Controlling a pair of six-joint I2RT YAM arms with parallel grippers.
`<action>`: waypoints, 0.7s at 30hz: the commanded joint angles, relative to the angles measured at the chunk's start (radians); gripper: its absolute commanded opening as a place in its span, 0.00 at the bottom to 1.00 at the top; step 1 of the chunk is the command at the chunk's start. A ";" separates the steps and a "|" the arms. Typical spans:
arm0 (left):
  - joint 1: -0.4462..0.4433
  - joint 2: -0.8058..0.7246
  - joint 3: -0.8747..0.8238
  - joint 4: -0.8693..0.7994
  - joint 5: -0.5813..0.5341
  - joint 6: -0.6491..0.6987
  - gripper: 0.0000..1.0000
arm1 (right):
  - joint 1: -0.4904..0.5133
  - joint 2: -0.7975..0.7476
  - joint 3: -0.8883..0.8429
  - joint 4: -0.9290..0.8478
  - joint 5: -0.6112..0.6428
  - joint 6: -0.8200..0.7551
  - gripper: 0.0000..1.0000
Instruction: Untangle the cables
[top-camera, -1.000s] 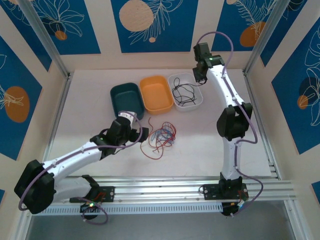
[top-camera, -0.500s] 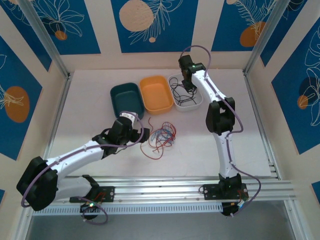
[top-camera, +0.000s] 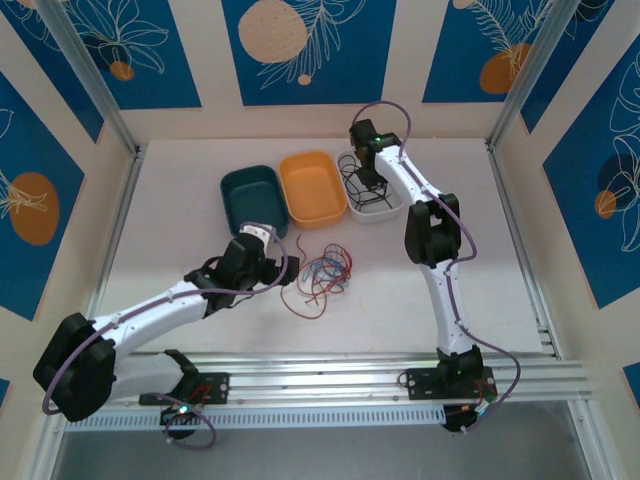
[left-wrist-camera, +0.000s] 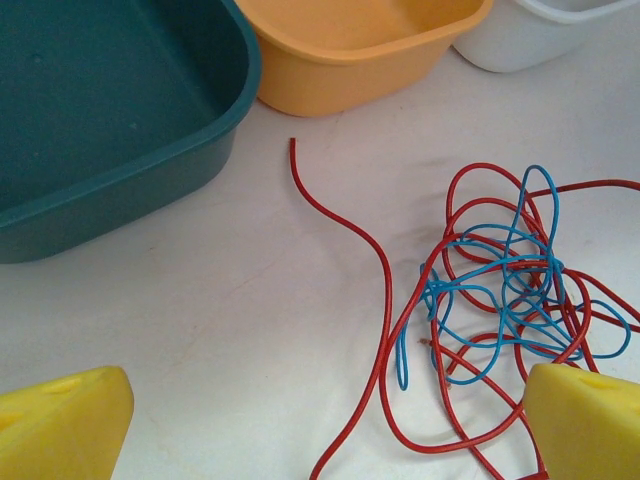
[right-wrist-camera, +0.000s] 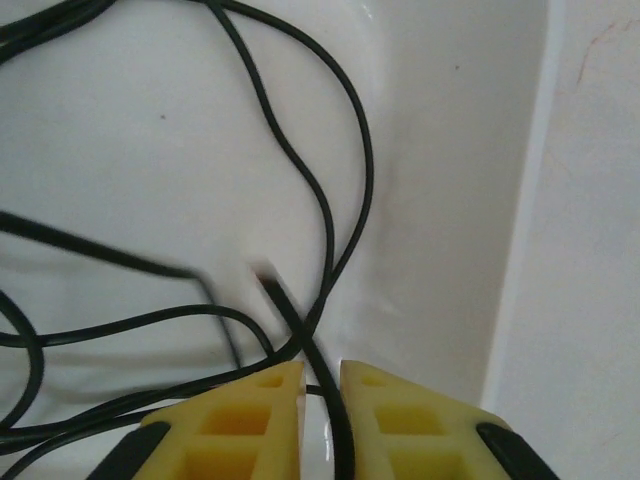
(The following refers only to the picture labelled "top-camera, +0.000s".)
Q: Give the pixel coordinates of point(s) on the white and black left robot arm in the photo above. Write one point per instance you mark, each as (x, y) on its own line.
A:
(150, 312)

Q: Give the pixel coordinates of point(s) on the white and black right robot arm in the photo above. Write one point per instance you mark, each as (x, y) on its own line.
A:
(452, 310)

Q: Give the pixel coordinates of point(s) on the white plastic bin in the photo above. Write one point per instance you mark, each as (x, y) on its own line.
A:
(370, 216)

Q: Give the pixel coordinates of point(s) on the orange plastic bin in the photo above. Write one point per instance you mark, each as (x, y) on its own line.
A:
(310, 190)

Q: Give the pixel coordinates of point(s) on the teal plastic bin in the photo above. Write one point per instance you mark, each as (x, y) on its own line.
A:
(250, 195)

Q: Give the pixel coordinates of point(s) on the blue poster with peach circle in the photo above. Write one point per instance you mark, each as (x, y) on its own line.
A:
(350, 50)

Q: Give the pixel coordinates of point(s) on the blue poster with fern outline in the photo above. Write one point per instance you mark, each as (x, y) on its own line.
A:
(460, 50)

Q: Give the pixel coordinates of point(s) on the blue poster with dark circle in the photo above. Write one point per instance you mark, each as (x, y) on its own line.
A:
(590, 250)

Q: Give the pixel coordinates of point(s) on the blue poster with flower outline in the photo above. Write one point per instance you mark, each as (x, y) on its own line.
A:
(165, 50)

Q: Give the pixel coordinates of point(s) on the blue poster with orange oval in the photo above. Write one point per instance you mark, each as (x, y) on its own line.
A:
(30, 150)

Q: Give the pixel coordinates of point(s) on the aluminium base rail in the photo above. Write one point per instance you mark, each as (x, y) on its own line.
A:
(310, 380)

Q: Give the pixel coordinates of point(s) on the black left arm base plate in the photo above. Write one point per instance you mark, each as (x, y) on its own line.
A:
(220, 387)

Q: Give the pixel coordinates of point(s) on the aluminium side rail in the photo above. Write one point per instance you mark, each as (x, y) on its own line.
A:
(527, 270)
(119, 235)

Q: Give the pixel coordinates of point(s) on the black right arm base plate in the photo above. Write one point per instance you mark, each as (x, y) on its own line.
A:
(420, 385)

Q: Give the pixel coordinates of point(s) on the aluminium corner post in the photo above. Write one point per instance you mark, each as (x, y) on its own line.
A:
(530, 65)
(90, 65)

